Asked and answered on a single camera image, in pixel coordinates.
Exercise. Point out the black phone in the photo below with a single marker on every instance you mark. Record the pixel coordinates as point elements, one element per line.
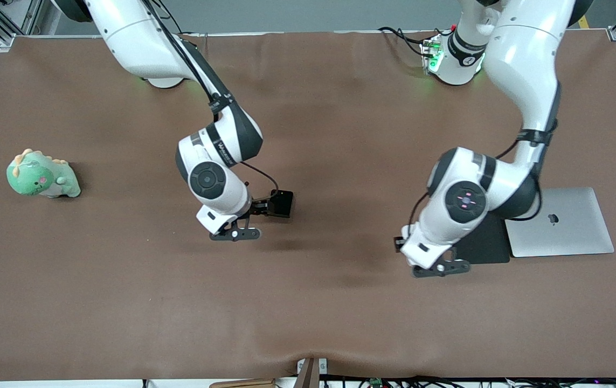
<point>282,205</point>

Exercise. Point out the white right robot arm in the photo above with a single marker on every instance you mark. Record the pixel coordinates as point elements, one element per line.
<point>135,37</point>

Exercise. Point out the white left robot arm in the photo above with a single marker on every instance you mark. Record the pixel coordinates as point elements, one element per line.
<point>523,59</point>

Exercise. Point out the black mouse pad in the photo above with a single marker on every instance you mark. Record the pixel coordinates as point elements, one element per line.
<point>488,250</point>

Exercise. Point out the brown table cover mat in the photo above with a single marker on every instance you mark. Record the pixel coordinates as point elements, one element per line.
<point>308,296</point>

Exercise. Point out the green connector plug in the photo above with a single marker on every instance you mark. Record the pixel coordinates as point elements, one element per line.
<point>375,382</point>

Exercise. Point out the silver closed laptop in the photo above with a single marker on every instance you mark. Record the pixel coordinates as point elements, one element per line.
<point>572,231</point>

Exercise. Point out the brown wooden board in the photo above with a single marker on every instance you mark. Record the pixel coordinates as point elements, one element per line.
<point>243,383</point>

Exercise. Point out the green dinosaur plush toy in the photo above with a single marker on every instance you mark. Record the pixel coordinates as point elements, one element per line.
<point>38,175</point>

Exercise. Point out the grey metal bracket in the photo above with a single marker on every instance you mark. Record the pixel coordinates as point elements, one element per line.
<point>323,365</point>

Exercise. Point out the brown upright post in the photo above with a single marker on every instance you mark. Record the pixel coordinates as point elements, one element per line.
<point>308,374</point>

